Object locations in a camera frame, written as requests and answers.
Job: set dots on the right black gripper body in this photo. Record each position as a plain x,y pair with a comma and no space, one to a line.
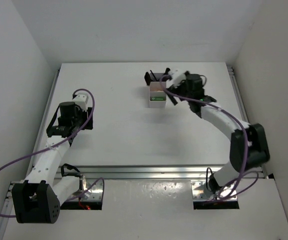
181,89

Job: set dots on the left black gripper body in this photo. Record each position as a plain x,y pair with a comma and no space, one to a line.
82,120

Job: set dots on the green lip balm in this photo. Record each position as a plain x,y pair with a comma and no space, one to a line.
157,99

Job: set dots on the black fan makeup brush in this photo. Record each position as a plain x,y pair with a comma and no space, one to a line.
148,78

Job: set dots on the beige makeup sponge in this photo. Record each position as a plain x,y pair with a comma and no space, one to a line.
155,87

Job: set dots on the black angled makeup brush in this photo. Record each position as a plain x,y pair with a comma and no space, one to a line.
167,71

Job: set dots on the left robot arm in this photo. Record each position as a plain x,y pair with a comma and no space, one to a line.
38,199

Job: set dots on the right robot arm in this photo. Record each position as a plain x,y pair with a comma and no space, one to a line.
248,143

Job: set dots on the white three-compartment organizer box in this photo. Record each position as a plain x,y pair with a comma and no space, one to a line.
157,96

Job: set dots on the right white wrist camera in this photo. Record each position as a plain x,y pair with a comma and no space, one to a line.
177,76

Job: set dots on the aluminium front rail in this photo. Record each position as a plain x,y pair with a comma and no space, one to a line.
157,172

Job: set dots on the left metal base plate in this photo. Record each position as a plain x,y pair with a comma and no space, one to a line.
94,192

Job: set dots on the metal base plate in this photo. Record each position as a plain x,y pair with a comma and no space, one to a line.
94,192
200,194

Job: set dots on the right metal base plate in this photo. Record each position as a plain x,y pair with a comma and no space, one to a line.
200,194

